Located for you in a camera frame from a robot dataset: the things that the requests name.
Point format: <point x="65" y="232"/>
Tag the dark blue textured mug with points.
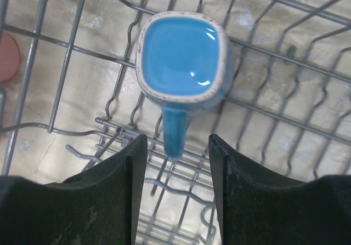
<point x="185" y="65"/>

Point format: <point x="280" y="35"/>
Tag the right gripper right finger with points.
<point x="256" y="205"/>

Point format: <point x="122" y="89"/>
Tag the grey wire dish rack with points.
<point x="74" y="99"/>

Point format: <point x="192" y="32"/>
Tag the salmon pink tumbler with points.
<point x="10" y="57"/>

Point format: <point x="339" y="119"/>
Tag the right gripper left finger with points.
<point x="97" y="206"/>

